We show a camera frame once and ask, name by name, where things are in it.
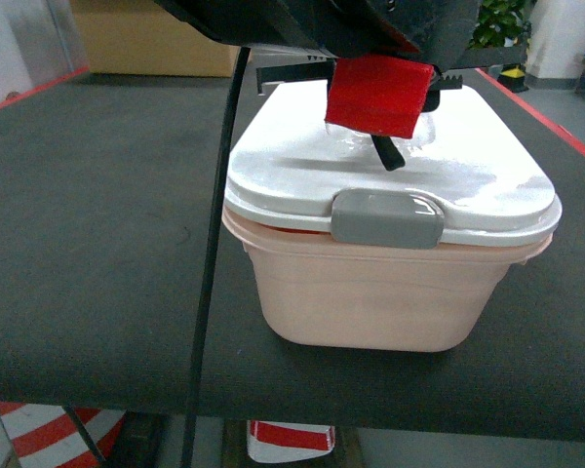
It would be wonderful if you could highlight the black red gripper body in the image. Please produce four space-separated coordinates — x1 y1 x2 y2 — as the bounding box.
159 1 527 171

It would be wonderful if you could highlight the white box lid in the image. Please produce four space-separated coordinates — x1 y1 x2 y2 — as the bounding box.
225 81 563 248

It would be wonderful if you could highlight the pink plastic box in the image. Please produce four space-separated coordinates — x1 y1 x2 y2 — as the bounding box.
222 210 552 352

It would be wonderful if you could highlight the cardboard box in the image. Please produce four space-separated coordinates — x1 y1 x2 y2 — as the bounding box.
70 1 238 77

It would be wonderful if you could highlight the potted green plant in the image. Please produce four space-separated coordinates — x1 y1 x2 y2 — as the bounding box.
469 0 535 49

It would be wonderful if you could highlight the yellow black traffic cone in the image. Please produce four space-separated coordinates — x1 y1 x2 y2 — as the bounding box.
497 65 528 94

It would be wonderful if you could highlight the red white striped cone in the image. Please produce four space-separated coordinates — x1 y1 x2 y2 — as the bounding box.
247 419 336 464

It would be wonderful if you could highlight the left red white cone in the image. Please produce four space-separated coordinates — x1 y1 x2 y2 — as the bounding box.
0 402 125 467

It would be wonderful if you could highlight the black cable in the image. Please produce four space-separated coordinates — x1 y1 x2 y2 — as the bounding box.
179 46 253 468

